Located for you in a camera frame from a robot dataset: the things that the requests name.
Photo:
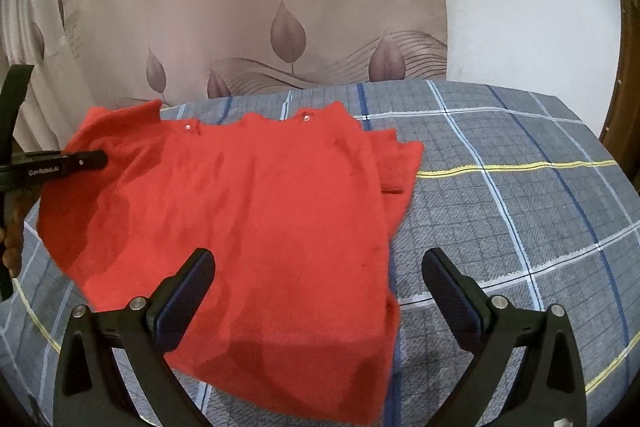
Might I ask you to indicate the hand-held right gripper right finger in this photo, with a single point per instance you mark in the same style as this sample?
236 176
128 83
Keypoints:
452 297

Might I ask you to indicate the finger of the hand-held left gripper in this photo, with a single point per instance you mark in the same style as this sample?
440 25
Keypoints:
60 164

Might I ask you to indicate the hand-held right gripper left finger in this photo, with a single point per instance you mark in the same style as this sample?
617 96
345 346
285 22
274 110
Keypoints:
185 297

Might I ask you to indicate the red knit sweater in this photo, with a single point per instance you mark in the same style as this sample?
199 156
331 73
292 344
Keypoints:
250 217

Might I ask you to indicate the person's left hand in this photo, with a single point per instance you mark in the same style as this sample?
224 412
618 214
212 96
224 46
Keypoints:
16 237

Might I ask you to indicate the grey plaid bedsheet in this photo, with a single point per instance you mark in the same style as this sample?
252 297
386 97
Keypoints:
500 207

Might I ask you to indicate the beige leaf print curtain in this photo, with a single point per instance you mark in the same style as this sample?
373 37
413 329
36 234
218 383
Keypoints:
250 7

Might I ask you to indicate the brown wooden frame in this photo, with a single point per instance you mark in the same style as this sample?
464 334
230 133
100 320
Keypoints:
627 107

